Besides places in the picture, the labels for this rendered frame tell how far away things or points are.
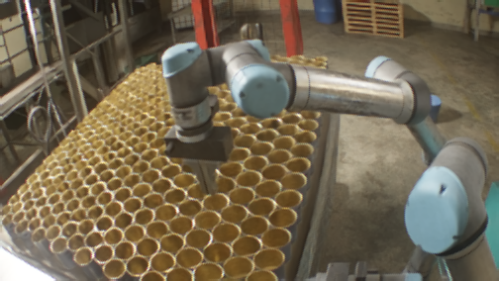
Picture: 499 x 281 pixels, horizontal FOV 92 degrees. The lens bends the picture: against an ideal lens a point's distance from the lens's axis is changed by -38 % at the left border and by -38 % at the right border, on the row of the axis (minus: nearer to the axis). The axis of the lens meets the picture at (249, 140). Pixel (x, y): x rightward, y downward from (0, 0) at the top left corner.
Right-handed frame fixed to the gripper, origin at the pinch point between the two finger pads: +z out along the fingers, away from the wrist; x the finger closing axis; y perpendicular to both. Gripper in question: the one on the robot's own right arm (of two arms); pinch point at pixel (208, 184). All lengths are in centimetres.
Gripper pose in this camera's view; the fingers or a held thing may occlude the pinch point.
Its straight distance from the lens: 79.3
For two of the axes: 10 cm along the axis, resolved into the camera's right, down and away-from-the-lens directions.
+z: 1.3, 8.3, 5.4
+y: -2.6, 5.5, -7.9
